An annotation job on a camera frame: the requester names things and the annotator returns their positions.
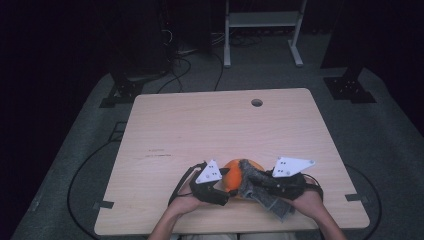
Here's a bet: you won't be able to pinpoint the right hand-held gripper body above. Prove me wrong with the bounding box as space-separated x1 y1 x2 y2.
264 156 316 202

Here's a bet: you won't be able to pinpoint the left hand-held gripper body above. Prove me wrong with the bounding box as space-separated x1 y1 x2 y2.
189 159 231 206

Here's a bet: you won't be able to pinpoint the orange plush toy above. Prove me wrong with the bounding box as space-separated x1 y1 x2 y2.
221 158 266 200

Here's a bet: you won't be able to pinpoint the grey fuzzy cloth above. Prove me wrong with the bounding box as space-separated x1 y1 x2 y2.
237 158 296 223

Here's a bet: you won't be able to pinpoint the person's right hand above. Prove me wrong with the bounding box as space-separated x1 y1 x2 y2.
288 176 326 224

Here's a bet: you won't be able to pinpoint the person's left hand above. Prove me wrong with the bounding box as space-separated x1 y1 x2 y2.
168 181 205 222

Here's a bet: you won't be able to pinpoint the black metal stand base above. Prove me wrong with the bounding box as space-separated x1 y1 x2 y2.
323 75 378 104
98 78 146 109

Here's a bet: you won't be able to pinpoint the white metal stand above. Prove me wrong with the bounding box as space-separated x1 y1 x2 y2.
223 0 308 69

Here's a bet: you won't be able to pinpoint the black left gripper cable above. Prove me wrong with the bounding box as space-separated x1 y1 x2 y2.
167 161 208 206

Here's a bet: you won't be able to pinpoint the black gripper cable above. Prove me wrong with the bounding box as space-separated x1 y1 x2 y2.
301 173 325 203
167 161 208 206

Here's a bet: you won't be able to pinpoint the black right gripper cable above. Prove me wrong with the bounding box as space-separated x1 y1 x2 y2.
301 173 325 203

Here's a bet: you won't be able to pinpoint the long black floor cable loop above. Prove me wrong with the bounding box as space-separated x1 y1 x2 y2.
344 163 383 240
67 139 116 240

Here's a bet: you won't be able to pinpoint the tangled black cables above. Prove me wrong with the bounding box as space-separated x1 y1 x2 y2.
213 31 265 48

